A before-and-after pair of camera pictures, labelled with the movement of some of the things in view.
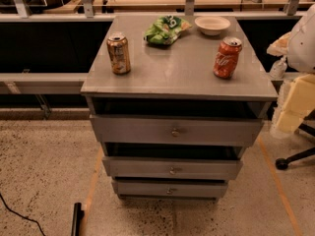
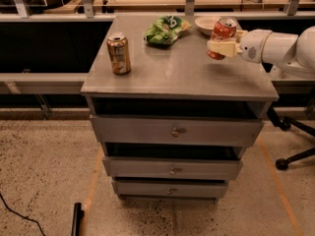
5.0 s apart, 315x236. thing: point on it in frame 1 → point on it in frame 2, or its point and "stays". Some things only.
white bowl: (212, 26) stays
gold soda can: (119, 54) stays
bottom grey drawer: (169, 189) stays
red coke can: (226, 57) → (224, 29)
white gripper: (303, 48) → (252, 47)
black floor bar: (78, 215) stays
